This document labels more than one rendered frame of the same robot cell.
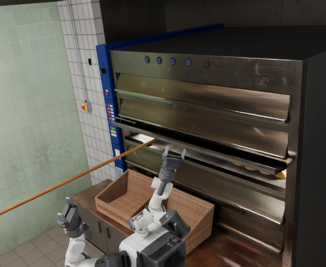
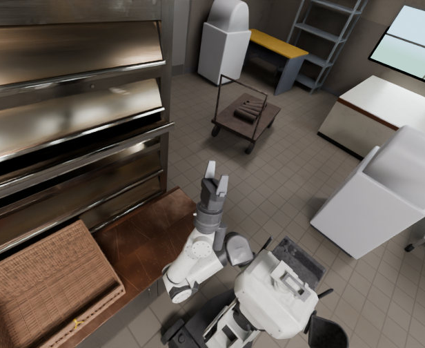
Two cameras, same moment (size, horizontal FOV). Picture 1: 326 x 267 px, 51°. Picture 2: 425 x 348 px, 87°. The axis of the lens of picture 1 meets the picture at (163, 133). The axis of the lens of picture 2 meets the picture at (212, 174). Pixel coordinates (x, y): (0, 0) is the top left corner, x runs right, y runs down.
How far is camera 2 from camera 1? 194 cm
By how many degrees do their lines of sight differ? 83
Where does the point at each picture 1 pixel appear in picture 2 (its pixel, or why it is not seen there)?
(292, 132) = (165, 73)
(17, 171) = not seen: outside the picture
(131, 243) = (301, 305)
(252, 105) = (110, 52)
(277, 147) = (151, 99)
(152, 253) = (313, 275)
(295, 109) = (167, 42)
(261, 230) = (139, 191)
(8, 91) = not seen: outside the picture
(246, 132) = (103, 101)
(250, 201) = (125, 176)
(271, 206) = (147, 163)
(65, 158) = not seen: outside the picture
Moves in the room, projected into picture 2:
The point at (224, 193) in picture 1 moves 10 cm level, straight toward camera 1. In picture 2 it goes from (89, 196) to (105, 200)
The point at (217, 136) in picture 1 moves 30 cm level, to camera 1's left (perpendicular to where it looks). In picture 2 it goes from (56, 133) to (18, 186)
